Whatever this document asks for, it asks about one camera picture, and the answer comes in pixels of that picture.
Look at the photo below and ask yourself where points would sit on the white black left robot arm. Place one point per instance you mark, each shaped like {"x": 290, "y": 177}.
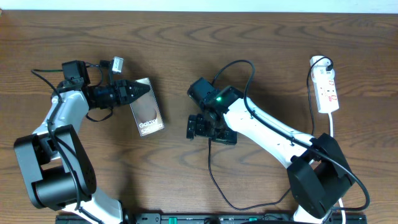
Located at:
{"x": 56, "y": 170}

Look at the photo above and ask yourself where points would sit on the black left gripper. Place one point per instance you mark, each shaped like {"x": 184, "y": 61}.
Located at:
{"x": 122, "y": 92}

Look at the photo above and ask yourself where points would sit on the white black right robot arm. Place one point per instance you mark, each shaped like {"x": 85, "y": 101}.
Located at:
{"x": 317, "y": 170}

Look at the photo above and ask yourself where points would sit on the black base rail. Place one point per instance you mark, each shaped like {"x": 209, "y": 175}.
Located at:
{"x": 155, "y": 218}

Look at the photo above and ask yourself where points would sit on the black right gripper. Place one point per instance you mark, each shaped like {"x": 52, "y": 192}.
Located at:
{"x": 195, "y": 127}

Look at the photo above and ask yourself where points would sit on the white power strip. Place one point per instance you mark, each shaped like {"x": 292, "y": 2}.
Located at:
{"x": 325, "y": 92}

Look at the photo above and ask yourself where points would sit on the white USB charger adapter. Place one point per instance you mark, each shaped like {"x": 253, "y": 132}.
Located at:
{"x": 320, "y": 73}

